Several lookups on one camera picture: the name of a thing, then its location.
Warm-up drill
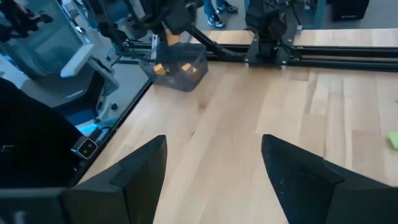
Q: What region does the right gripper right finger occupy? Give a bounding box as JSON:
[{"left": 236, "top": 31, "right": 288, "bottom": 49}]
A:
[{"left": 261, "top": 134, "right": 398, "bottom": 224}]

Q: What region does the black box on floor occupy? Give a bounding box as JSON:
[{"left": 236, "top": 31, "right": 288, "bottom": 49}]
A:
[{"left": 330, "top": 0, "right": 371, "bottom": 22}]

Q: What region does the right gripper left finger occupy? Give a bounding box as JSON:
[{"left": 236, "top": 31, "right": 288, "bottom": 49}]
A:
[{"left": 0, "top": 134, "right": 168, "bottom": 224}]

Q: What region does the green rectangular block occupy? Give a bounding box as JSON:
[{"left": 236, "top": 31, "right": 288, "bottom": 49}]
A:
[{"left": 387, "top": 131, "right": 398, "bottom": 151}]

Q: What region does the person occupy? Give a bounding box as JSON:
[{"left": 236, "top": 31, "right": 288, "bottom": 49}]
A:
[{"left": 203, "top": 0, "right": 239, "bottom": 29}]

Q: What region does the black aluminium table rail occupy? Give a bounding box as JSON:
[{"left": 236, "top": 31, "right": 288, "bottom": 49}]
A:
[
  {"left": 124, "top": 39, "right": 398, "bottom": 73},
  {"left": 70, "top": 79, "right": 154, "bottom": 187}
]

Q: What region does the large black bulky object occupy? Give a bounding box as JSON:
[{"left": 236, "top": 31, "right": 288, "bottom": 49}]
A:
[{"left": 0, "top": 77, "right": 83, "bottom": 189}]

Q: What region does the orange wooden block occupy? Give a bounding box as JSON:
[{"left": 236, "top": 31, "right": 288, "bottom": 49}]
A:
[{"left": 163, "top": 26, "right": 181, "bottom": 47}]

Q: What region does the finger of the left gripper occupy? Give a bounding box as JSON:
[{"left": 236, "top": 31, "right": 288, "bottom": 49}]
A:
[
  {"left": 141, "top": 0, "right": 170, "bottom": 34},
  {"left": 167, "top": 2, "right": 205, "bottom": 35}
]

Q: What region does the grey transparent plastic bin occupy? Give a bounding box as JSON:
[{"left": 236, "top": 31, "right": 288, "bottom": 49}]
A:
[{"left": 139, "top": 42, "right": 209, "bottom": 93}]

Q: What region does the office chair with white armrest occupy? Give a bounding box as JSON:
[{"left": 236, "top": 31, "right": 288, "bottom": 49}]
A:
[{"left": 0, "top": 0, "right": 121, "bottom": 125}]

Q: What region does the small grey device box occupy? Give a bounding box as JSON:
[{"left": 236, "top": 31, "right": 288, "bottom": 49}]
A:
[{"left": 72, "top": 136, "right": 99, "bottom": 161}]

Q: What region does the black diagonal frame strut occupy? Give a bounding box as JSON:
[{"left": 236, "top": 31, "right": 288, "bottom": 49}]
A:
[{"left": 188, "top": 27, "right": 250, "bottom": 62}]

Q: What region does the small orange block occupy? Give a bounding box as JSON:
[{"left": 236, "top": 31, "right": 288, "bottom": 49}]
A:
[
  {"left": 153, "top": 63, "right": 167, "bottom": 76},
  {"left": 180, "top": 62, "right": 198, "bottom": 75}
]

